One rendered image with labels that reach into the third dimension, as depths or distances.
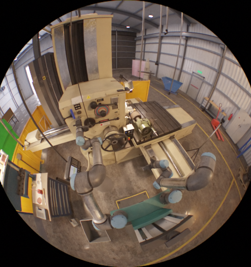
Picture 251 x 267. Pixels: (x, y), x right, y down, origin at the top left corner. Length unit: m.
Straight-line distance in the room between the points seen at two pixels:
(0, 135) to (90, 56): 3.79
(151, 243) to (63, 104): 1.30
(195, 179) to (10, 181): 2.21
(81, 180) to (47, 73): 1.55
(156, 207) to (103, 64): 1.97
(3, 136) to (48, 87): 3.01
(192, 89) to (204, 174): 8.18
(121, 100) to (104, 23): 1.29
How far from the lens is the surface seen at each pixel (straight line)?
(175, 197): 0.85
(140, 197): 1.98
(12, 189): 2.00
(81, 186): 0.58
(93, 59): 1.53
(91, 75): 1.56
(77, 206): 2.56
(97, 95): 0.99
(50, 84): 1.70
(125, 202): 1.96
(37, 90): 1.83
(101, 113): 0.96
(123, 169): 2.38
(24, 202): 2.88
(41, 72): 1.73
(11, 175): 2.01
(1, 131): 4.24
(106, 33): 1.62
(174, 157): 2.02
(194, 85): 8.42
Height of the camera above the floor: 2.27
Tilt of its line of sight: 49 degrees down
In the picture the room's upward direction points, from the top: 2 degrees clockwise
